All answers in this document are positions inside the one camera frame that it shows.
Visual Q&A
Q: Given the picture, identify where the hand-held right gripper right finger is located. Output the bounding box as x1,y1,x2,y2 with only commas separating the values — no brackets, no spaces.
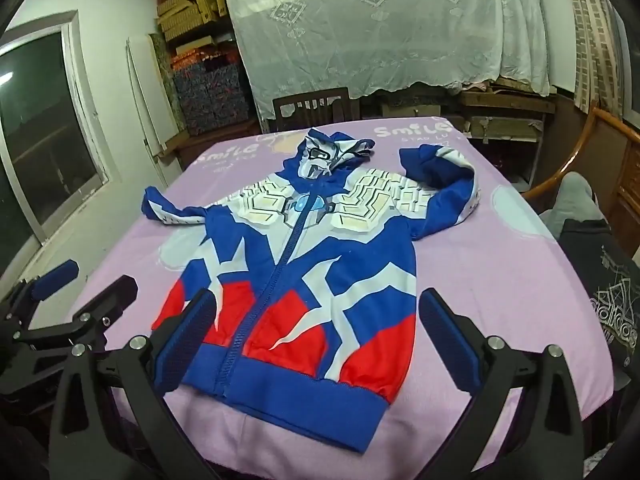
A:
419,287,586,480

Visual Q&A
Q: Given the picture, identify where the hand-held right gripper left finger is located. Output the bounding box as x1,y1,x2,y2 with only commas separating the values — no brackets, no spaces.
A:
49,287,221,480

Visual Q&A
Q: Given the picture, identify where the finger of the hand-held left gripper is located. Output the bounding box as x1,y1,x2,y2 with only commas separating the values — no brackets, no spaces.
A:
0,259,81,331
15,275,139,356

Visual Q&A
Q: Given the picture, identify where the blue red white zip hoodie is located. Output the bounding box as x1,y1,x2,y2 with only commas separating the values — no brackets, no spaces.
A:
141,127,482,417

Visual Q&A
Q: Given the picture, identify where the pink printed blanket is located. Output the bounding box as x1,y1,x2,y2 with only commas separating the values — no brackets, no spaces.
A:
15,115,621,480

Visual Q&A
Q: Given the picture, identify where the white framed window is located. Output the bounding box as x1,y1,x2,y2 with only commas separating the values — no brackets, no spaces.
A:
0,12,123,256

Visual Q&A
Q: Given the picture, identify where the person's black printed jacket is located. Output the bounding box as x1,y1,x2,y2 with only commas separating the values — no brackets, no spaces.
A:
560,217,640,391

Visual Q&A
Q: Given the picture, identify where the person's grey trouser leg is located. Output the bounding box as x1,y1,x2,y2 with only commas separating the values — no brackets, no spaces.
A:
542,171,608,241

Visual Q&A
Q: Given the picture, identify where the white board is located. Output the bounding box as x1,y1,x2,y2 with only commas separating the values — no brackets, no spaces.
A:
125,35,168,161

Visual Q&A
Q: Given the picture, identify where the wooden cabinet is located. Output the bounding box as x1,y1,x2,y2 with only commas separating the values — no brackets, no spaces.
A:
597,132,640,256

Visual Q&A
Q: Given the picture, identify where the wooden shelf with planks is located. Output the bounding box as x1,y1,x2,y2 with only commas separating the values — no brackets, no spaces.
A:
360,80,558,191

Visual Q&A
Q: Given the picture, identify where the orange patterned box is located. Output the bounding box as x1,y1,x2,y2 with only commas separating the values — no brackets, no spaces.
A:
169,50,236,72

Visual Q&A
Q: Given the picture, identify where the dark wooden chair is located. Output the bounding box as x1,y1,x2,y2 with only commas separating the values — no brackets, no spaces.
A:
272,87,361,133

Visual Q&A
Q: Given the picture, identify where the rattan chair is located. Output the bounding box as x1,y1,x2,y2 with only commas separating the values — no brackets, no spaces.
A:
520,105,640,201

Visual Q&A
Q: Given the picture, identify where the stack of cardboard boxes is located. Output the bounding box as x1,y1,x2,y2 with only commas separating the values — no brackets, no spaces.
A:
156,0,232,43

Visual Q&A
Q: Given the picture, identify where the white lace cloth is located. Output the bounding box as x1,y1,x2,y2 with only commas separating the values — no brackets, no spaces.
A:
212,0,556,118

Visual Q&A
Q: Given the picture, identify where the checked curtain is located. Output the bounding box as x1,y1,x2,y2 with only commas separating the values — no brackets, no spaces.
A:
562,0,626,113

